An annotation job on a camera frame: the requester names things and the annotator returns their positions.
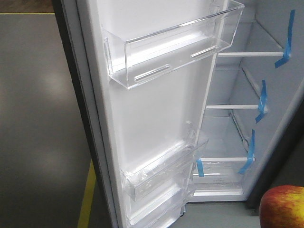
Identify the white fridge door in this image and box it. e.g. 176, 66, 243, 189
52, 0, 245, 228

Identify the red yellow apple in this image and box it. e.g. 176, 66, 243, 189
259, 185, 304, 228

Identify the middle fridge shelf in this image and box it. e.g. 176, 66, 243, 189
207, 67, 267, 113

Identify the fridge shelf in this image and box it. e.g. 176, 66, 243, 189
218, 21, 284, 57
207, 67, 267, 113

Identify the white fridge body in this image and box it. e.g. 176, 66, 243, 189
192, 0, 304, 203

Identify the upper fridge shelf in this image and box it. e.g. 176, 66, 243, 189
218, 21, 284, 57

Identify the dark grey fridge right door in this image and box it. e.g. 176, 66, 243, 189
245, 82, 304, 211

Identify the middle clear door bin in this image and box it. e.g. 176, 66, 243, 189
121, 121, 209, 202

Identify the clear door bin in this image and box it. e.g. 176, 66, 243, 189
121, 121, 209, 202
102, 0, 245, 89
127, 183, 195, 228

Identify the upper clear door bin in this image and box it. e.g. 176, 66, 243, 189
102, 0, 245, 89

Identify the clear crisper drawer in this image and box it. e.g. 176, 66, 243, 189
193, 157, 247, 191

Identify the lower clear door bin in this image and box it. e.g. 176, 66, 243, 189
127, 183, 195, 228

